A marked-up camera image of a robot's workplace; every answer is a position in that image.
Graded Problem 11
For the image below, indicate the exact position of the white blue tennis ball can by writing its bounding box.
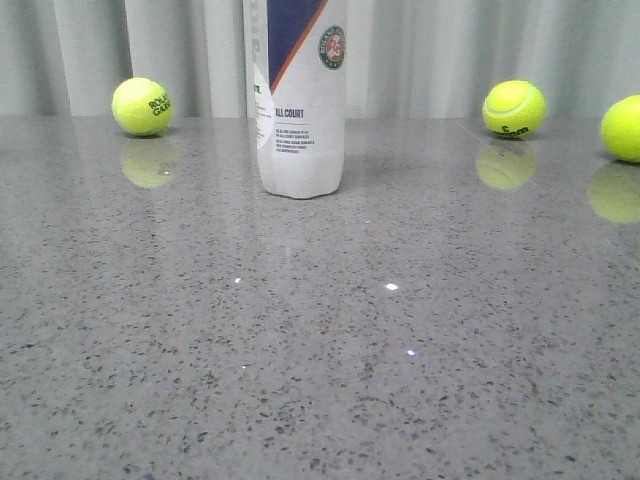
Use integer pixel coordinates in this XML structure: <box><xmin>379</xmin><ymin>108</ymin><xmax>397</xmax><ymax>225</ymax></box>
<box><xmin>245</xmin><ymin>0</ymin><xmax>347</xmax><ymax>199</ymax></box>

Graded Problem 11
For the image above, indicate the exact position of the tennis ball Roland Garros print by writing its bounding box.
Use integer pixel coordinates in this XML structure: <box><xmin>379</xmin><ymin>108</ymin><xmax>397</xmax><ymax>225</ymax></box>
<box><xmin>112</xmin><ymin>77</ymin><xmax>173</xmax><ymax>136</ymax></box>

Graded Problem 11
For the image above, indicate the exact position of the tennis ball Wilson 3 print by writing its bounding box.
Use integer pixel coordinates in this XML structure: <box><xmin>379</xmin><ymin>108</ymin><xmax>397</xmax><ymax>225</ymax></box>
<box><xmin>482</xmin><ymin>80</ymin><xmax>546</xmax><ymax>138</ymax></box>

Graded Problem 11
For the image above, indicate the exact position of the tennis ball far right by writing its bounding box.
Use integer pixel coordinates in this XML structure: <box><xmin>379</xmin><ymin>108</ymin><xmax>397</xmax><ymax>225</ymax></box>
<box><xmin>600</xmin><ymin>94</ymin><xmax>639</xmax><ymax>163</ymax></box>

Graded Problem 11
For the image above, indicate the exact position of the grey pleated curtain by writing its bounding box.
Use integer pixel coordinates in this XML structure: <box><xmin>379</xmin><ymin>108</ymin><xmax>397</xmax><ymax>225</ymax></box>
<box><xmin>1</xmin><ymin>1</ymin><xmax>639</xmax><ymax>118</ymax></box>

